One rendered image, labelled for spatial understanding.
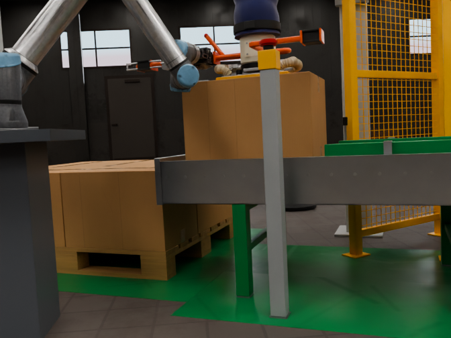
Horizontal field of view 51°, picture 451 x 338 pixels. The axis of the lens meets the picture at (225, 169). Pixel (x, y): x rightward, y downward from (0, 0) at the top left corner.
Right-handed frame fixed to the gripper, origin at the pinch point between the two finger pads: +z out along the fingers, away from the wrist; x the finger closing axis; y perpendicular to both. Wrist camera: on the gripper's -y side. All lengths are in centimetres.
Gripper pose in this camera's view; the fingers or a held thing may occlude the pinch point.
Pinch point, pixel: (205, 60)
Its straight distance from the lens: 242.5
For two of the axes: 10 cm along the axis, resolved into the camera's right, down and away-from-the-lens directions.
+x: -0.7, -9.9, -0.8
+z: 3.5, -1.0, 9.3
